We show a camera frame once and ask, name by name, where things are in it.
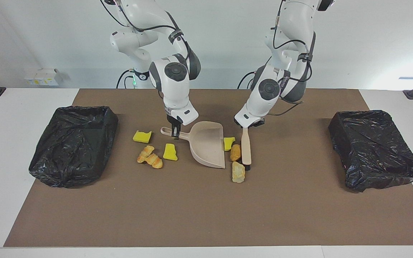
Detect beige hand brush black bristles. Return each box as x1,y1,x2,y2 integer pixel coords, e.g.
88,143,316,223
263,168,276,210
241,127,252,171

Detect beige plastic dustpan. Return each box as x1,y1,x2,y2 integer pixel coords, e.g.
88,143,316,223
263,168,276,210
160,121,226,169

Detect pale dumpling pastry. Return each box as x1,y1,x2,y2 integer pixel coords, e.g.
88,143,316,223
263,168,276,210
232,161,246,183

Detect bin lined with black bag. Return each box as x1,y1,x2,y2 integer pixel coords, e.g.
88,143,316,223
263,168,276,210
328,110,413,193
28,105,119,188

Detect yellow cheese wedge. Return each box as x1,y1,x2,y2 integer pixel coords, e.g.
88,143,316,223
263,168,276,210
163,143,178,161

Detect yellow notched cheese piece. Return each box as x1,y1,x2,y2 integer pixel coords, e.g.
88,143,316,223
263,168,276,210
133,130,152,144

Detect golden striped croissant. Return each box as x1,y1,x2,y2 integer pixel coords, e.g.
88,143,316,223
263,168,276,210
137,145,163,169

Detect brown table mat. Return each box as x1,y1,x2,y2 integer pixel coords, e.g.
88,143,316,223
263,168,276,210
4,89,413,248

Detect white power strip box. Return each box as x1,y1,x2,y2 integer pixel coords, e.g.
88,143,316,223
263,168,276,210
24,68,63,86

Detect black base cable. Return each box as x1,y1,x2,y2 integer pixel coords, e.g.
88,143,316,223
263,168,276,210
237,71,261,89
116,69,136,89

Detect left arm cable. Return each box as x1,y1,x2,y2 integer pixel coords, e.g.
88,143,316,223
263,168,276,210
267,7,314,117

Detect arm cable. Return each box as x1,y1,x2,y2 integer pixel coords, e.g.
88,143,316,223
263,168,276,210
100,0,193,59
267,7,314,117

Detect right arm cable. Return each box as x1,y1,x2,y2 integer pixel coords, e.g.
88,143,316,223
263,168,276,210
100,0,193,59

